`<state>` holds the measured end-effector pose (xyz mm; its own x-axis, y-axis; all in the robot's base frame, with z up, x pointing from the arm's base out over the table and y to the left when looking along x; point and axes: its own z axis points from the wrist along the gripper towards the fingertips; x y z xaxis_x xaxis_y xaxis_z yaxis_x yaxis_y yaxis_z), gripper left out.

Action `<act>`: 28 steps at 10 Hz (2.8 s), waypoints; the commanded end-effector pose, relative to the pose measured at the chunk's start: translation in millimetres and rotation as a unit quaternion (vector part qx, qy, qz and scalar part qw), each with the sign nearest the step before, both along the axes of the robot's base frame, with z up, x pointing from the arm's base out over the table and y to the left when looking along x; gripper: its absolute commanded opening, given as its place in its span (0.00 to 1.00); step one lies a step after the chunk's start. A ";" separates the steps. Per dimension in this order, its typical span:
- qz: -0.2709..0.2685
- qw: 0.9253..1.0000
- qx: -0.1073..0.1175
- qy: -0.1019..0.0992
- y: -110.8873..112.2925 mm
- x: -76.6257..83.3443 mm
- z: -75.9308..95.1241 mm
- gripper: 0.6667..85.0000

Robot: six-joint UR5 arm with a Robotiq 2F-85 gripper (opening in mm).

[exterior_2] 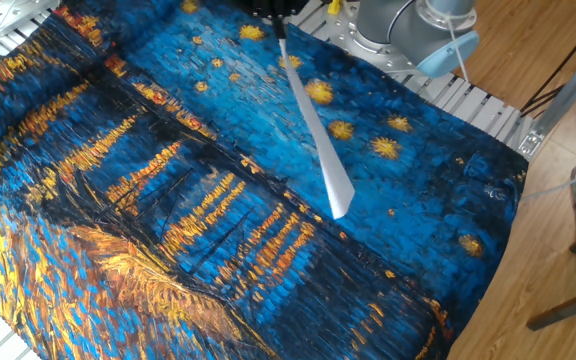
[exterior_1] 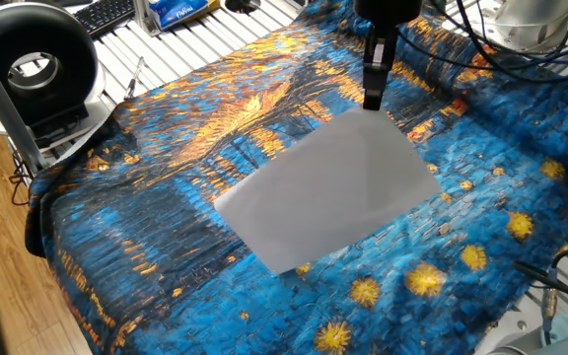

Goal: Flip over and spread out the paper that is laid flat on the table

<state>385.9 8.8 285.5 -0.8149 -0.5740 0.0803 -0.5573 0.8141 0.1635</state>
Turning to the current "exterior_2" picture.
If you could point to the white paper sheet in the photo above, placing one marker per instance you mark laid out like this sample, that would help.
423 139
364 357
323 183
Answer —
325 155

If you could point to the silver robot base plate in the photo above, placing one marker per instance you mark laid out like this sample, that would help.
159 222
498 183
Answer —
348 40

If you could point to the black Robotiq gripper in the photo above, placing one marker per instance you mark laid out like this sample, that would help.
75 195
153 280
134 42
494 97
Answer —
273 7

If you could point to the small yellow plastic item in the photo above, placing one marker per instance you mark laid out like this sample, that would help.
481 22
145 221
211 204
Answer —
334 6

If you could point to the white thin tube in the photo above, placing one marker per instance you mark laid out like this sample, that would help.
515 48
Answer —
563 186

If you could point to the starry night painted tablecloth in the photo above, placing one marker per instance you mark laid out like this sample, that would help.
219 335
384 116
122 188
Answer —
393 225

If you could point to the aluminium frame post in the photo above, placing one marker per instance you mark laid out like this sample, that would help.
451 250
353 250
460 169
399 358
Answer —
568 90

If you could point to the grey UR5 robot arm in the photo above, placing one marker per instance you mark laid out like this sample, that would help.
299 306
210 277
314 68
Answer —
398 25

